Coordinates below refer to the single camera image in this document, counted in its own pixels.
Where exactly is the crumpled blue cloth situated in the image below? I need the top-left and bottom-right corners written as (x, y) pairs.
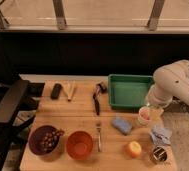
top-left (150, 125), bottom-right (172, 146)

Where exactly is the pale yellow banana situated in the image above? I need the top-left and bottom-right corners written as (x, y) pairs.
top-left (64, 82), bottom-right (76, 101)

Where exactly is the blue sponge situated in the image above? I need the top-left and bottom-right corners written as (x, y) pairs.
top-left (111, 117), bottom-right (132, 135)

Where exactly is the black handled brush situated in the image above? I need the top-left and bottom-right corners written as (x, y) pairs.
top-left (93, 82), bottom-right (107, 116)

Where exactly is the black office chair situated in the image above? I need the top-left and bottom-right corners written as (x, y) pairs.
top-left (0, 80), bottom-right (44, 171)

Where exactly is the metal fork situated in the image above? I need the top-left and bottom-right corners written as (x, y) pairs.
top-left (96, 121), bottom-right (102, 152)

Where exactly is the white cup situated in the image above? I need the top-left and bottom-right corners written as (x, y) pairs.
top-left (137, 106), bottom-right (151, 126)

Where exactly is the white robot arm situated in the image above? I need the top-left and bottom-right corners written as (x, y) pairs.
top-left (146, 60), bottom-right (189, 108)

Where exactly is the green plastic tray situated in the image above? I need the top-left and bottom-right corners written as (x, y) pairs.
top-left (108, 74), bottom-right (153, 110)

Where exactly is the black rectangular block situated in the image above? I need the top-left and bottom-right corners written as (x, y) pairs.
top-left (50, 83), bottom-right (62, 100)

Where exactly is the orange bowl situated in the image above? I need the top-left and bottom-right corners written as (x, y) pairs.
top-left (66, 131), bottom-right (93, 160)

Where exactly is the purple bowl with grapes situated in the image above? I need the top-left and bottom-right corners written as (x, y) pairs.
top-left (28, 125), bottom-right (64, 155)

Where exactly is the metal can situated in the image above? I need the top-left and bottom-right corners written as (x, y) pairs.
top-left (150, 146), bottom-right (168, 164)

